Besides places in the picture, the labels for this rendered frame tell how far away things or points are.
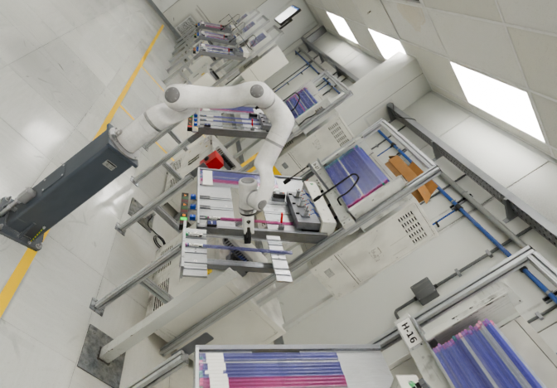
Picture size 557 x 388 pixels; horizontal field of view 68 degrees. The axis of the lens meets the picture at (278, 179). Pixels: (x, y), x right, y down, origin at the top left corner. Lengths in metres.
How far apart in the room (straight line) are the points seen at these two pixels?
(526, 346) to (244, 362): 0.99
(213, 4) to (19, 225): 8.84
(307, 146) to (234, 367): 2.44
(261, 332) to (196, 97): 1.50
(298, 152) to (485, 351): 2.49
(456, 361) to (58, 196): 1.83
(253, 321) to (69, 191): 1.27
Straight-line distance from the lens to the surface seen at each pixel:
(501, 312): 1.77
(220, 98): 1.93
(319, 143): 3.67
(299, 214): 2.35
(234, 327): 2.66
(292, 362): 1.62
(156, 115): 2.03
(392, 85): 5.66
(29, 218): 2.36
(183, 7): 10.68
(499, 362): 1.57
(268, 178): 1.82
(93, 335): 2.40
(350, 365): 1.70
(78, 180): 2.19
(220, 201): 2.45
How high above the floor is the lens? 1.51
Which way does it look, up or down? 9 degrees down
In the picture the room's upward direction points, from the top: 55 degrees clockwise
